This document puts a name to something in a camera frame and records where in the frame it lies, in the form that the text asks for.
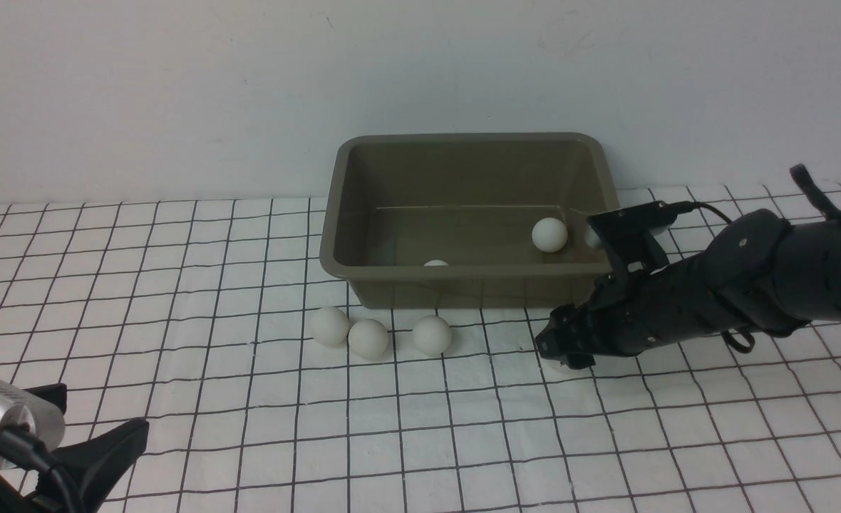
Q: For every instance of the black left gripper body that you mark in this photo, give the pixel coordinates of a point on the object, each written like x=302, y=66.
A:
x=73, y=478

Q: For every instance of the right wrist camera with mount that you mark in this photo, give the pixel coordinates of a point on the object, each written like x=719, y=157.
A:
x=628, y=235

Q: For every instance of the olive plastic storage bin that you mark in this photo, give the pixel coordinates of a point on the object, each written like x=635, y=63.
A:
x=398, y=201

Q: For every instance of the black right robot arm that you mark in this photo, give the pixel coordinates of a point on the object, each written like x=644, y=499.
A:
x=761, y=274

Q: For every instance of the white grid-pattern table mat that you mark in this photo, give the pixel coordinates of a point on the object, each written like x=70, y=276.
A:
x=195, y=315

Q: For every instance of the black cable tie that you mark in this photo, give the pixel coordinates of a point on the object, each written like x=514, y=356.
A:
x=814, y=195

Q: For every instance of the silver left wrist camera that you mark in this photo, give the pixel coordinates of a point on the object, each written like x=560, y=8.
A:
x=7, y=420

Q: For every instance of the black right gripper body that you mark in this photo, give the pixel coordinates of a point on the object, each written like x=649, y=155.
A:
x=648, y=316

